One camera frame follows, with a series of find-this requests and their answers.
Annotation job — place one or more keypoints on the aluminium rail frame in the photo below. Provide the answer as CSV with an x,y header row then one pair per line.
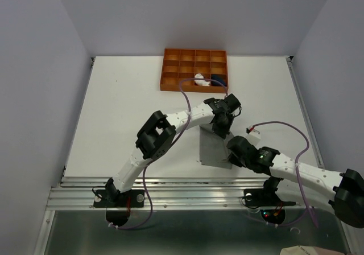
x,y
194,209

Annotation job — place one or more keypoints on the white pink grey underwear pile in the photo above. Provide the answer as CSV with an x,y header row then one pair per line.
x,y
200,80

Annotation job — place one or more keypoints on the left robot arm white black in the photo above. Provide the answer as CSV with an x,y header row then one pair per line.
x,y
161,131

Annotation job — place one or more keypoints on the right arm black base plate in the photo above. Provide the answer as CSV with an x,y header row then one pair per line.
x,y
258,197

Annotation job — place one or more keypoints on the orange compartment tray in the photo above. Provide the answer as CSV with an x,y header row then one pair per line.
x,y
180,66

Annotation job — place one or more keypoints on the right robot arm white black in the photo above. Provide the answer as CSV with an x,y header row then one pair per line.
x,y
288,183

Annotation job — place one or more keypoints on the navy blue underwear white trim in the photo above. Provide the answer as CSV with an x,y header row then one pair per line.
x,y
218,81

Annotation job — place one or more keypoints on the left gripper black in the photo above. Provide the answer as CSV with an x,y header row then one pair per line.
x,y
222,131

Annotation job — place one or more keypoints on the white pink bag corner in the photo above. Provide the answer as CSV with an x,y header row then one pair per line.
x,y
307,250

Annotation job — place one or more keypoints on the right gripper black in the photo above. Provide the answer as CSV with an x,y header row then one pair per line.
x,y
232,159

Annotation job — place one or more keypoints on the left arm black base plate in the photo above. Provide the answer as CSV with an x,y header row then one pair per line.
x,y
130,199

